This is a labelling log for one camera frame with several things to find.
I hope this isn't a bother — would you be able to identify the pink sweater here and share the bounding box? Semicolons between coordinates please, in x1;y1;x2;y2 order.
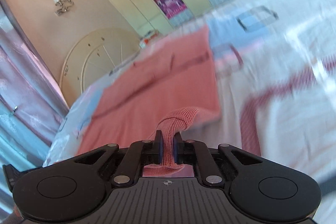
78;27;221;177

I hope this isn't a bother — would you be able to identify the cream round headboard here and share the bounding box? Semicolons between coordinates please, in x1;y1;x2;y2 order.
59;28;140;106

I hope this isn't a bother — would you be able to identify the stack of books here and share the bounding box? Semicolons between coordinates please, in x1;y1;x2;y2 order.
139;30;159;49

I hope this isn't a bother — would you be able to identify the pink blue curtain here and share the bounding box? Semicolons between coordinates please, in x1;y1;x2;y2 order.
0;0;70;224

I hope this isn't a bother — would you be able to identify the patterned bed sheet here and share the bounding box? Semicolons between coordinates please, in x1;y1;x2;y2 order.
44;0;335;223

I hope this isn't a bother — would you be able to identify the lower left pink calendar poster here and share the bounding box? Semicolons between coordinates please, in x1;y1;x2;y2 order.
154;0;194;27

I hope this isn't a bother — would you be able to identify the wall lamp sconce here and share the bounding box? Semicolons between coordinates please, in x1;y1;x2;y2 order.
53;0;74;16

